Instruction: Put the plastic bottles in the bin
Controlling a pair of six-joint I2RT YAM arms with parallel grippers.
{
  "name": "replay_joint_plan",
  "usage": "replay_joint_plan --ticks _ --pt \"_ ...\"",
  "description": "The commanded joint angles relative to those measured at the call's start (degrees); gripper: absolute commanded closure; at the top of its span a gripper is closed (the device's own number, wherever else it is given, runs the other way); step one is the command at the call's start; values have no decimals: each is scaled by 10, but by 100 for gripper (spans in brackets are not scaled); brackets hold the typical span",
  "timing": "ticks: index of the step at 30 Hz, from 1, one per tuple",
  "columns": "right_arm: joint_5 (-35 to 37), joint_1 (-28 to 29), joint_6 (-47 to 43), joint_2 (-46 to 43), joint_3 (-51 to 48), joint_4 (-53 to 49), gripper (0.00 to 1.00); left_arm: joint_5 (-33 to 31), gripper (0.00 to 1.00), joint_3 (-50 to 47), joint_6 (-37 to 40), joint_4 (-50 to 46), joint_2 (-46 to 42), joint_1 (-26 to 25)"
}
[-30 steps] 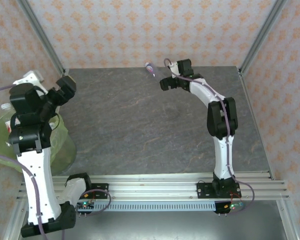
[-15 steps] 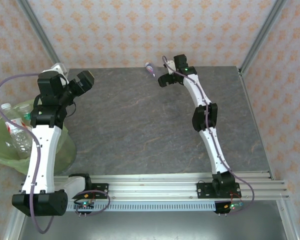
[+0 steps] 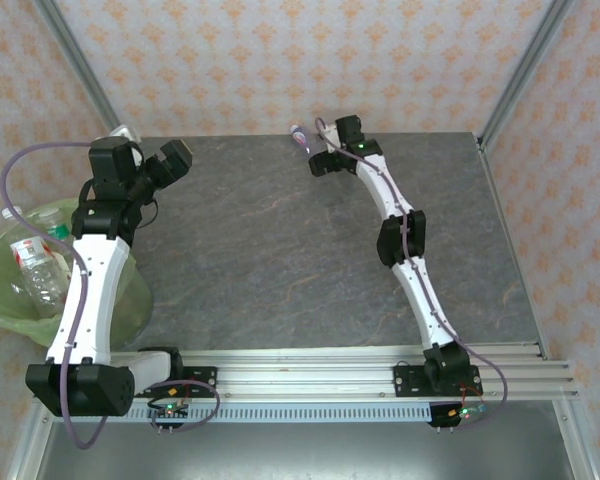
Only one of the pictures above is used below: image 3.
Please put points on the clear bottle blue purple label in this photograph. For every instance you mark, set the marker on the clear bottle blue purple label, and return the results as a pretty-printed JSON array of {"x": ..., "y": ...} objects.
[{"x": 300, "y": 137}]

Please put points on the clear bottle red white label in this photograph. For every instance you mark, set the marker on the clear bottle red white label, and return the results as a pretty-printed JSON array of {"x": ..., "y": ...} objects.
[{"x": 30, "y": 250}]

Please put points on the aluminium frame post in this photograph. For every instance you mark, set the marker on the aluminium frame post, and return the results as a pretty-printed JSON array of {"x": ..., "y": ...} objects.
[
  {"x": 84, "y": 75},
  {"x": 523, "y": 75}
]

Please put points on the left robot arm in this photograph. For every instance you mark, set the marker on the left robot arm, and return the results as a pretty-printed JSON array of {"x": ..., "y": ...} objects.
[{"x": 92, "y": 290}]

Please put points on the clear bottle green print label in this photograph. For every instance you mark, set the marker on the clear bottle green print label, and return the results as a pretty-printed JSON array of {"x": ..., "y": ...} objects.
[{"x": 55, "y": 227}]

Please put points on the small circuit board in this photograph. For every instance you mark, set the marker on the small circuit board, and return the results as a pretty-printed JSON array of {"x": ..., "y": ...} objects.
[
  {"x": 169, "y": 410},
  {"x": 467, "y": 412}
]

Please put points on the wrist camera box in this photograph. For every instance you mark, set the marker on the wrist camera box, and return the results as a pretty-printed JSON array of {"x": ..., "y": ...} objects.
[
  {"x": 331, "y": 134},
  {"x": 122, "y": 131}
]

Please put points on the aluminium table side rail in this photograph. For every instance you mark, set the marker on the aluminium table side rail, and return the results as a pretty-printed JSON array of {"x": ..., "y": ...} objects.
[{"x": 498, "y": 200}]

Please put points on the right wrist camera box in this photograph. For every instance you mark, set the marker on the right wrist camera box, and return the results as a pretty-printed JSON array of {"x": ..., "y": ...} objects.
[{"x": 331, "y": 134}]

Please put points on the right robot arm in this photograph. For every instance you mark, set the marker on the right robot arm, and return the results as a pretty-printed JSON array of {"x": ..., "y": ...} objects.
[{"x": 420, "y": 295}]

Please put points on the grey metal sheet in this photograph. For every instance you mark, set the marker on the grey metal sheet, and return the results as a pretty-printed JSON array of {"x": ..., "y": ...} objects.
[{"x": 305, "y": 450}]

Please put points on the short aluminium frame bar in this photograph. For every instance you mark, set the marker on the short aluminium frame bar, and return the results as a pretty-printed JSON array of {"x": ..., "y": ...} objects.
[
  {"x": 29, "y": 445},
  {"x": 575, "y": 445}
]

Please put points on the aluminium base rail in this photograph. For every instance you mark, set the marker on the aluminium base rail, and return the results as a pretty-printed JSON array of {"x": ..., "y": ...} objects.
[{"x": 305, "y": 375}]

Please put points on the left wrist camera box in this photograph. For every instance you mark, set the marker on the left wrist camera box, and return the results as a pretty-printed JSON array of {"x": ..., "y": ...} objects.
[{"x": 122, "y": 131}]

